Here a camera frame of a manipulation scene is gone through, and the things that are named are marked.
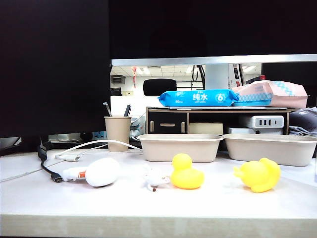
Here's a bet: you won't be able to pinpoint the small white plush doll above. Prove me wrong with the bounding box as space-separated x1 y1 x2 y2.
142 164 171 193

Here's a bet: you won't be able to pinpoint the yellow rubber duck head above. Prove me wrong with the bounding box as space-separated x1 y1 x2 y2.
170 153 206 190

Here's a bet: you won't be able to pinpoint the blue wet wipes pack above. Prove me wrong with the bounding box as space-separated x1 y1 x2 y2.
158 89 240 108

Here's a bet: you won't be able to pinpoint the blue white power socket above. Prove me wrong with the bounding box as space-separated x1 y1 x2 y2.
92 130 108 140

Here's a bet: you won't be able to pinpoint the thin white cable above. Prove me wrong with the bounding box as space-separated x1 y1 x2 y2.
0 160 63 183

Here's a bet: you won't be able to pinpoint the white goose plush doll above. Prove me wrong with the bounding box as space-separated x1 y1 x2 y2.
62 157 121 188

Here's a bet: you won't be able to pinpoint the dark background screen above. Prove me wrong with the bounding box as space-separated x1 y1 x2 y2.
261 61 317 109

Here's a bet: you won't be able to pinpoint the flat white box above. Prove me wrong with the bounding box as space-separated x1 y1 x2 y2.
226 126 283 136

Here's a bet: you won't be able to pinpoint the black monitor stand base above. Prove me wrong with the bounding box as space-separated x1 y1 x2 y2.
0 135 54 157

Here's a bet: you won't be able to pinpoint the beige box under shelf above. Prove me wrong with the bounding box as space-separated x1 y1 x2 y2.
189 121 224 135

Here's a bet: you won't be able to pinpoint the white USB power strip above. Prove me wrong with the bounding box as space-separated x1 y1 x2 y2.
238 115 285 129

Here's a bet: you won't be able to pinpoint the white cable with flat connector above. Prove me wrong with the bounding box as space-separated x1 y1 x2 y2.
54 139 144 163

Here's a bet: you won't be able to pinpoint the yellow rubber duck wide body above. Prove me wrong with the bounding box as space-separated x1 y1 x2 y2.
233 157 282 193

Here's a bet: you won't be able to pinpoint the large black monitor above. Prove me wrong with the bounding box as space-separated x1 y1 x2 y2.
0 0 111 139

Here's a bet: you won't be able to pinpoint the black USB-C cable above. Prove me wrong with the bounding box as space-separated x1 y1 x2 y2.
37 135 64 185

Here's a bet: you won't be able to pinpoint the black hanging hoses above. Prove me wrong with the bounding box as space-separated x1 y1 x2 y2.
191 64 207 90

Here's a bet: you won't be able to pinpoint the pink tissue pack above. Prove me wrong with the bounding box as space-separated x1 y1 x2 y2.
231 79 311 109

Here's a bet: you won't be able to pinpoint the black office chair headrest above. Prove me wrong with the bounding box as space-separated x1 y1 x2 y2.
143 78 178 97

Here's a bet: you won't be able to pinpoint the wooden desk shelf organiser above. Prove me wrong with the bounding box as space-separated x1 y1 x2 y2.
145 106 297 136

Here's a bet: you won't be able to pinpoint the white red background sign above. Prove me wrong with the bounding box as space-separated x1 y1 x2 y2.
227 63 246 88

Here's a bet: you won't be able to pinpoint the beige paper pulp box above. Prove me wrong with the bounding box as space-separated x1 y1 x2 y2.
221 133 317 167
136 133 224 163

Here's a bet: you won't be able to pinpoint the black monitor with silver edge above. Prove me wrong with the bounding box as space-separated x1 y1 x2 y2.
108 0 317 67

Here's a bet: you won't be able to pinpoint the grey folded cloth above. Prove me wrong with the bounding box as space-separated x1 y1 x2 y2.
288 106 317 138

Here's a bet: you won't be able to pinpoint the brown paper cup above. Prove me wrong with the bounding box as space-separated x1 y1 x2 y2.
104 116 133 153

